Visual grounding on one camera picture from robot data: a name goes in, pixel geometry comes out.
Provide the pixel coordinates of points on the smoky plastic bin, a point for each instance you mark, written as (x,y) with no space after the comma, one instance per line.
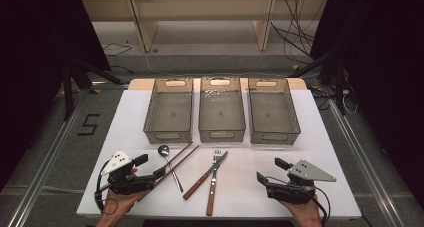
(170,115)
(273,117)
(221,115)

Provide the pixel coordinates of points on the person's right hand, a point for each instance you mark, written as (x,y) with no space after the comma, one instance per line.
(306,215)

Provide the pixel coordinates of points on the black metal stand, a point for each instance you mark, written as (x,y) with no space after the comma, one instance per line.
(68,93)
(339,87)

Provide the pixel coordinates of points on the black curtain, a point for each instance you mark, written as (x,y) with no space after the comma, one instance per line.
(390,70)
(33,53)

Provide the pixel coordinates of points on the metal spoon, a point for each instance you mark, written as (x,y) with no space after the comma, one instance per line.
(163,150)

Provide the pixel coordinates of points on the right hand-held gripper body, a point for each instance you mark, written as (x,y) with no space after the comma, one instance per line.
(293,190)

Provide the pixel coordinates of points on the person's left hand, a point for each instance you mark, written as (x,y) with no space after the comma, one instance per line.
(116,207)

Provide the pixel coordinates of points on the aluminium floor rail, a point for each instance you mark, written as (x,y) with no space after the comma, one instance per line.
(46,173)
(366,167)

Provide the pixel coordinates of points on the beige wooden shelf unit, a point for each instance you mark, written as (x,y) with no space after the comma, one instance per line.
(200,7)

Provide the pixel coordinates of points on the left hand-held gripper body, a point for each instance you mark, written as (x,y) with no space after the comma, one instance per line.
(128,183)

